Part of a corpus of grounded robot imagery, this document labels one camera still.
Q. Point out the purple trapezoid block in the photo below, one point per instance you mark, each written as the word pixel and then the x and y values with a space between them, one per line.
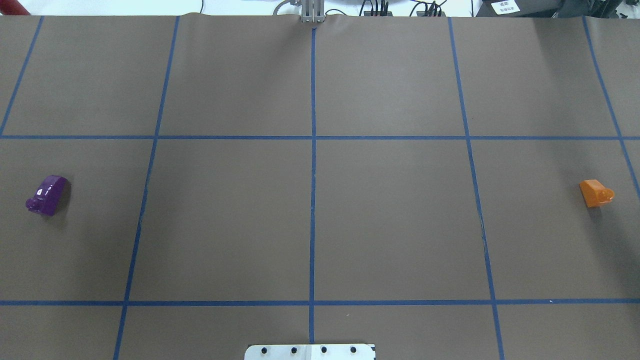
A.
pixel 47 197

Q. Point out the orange trapezoid block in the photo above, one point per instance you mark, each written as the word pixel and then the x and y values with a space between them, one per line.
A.
pixel 595 194

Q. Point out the red cylinder tube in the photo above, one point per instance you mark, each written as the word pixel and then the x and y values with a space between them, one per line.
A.
pixel 13 8

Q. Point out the aluminium frame post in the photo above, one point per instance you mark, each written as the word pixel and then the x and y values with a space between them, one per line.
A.
pixel 312 11

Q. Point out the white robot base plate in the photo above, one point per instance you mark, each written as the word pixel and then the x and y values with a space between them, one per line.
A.
pixel 331 351

